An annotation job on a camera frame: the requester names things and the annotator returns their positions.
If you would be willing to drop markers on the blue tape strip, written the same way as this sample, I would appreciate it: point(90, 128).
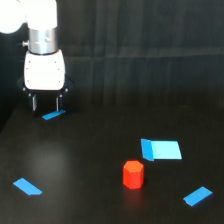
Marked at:
point(27, 187)
point(197, 196)
point(53, 114)

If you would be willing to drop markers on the blue tape strip bottom left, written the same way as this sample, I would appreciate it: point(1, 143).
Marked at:
point(27, 187)

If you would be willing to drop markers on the blue tape strip top left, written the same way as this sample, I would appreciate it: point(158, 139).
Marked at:
point(53, 114)

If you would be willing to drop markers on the red hexagonal block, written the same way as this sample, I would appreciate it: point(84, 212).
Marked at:
point(133, 174)

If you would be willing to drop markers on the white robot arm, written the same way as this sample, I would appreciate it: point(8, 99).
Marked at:
point(40, 16)

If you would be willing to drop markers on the large blue folded paper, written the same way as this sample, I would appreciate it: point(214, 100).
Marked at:
point(160, 150)

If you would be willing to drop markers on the blue tape strip bottom right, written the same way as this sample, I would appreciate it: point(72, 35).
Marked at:
point(197, 196)

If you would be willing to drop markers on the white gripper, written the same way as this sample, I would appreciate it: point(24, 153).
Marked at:
point(45, 73)

